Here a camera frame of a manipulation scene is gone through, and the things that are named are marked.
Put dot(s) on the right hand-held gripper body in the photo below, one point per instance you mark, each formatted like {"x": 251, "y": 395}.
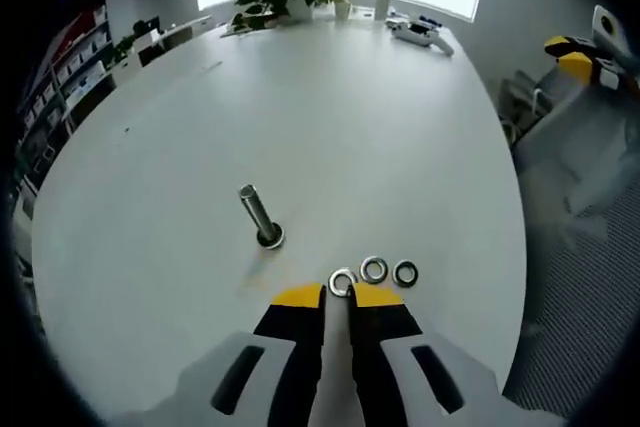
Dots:
{"x": 610, "y": 32}

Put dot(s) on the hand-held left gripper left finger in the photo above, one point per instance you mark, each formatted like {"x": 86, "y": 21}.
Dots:
{"x": 240, "y": 372}

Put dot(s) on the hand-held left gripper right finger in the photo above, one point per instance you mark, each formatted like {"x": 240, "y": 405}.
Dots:
{"x": 415, "y": 372}

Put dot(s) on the silver steel washer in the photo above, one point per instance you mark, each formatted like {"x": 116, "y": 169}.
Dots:
{"x": 336, "y": 283}
{"x": 365, "y": 269}
{"x": 398, "y": 273}

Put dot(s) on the large threaded stud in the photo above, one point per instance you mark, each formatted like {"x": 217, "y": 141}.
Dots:
{"x": 262, "y": 221}

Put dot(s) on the grey mesh chair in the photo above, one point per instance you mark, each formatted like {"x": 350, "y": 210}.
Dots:
{"x": 585, "y": 222}

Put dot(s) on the white hand-held device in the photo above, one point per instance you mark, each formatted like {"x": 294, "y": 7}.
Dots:
{"x": 417, "y": 34}

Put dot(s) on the white tall bottle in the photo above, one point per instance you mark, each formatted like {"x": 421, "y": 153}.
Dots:
{"x": 383, "y": 2}

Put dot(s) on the white cup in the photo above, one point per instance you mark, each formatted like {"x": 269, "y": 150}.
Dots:
{"x": 342, "y": 10}

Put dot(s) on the white plant pot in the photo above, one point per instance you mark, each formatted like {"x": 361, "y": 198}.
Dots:
{"x": 301, "y": 9}

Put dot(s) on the storage shelf with white bins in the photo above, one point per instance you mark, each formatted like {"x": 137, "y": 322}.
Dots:
{"x": 70, "y": 77}

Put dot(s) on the white office desk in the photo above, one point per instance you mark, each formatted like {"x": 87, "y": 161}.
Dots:
{"x": 172, "y": 37}

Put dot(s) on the small green plant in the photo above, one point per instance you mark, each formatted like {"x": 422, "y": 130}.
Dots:
{"x": 122, "y": 47}

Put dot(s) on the black desktop appliance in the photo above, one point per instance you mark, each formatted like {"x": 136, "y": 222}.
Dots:
{"x": 147, "y": 26}

